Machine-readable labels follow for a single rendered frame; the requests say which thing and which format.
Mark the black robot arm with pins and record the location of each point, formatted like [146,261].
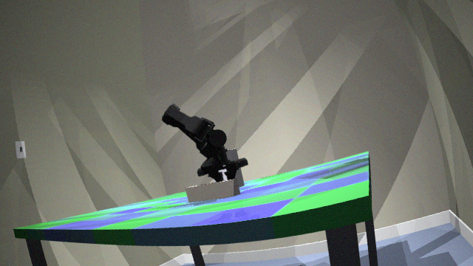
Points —
[198,130]

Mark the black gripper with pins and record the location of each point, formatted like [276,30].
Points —
[231,166]

